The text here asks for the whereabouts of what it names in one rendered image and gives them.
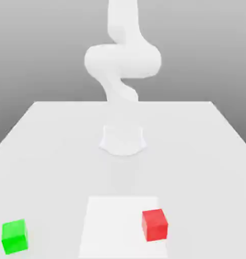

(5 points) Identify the small red cube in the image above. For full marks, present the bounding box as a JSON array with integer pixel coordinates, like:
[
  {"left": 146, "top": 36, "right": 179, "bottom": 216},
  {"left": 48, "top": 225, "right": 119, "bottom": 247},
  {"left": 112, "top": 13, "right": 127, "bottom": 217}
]
[{"left": 141, "top": 208, "right": 169, "bottom": 243}]

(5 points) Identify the small green cube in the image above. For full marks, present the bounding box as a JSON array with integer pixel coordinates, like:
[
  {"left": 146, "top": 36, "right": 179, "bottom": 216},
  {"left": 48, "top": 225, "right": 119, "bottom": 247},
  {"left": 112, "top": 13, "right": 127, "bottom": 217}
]
[{"left": 1, "top": 218, "right": 29, "bottom": 255}]

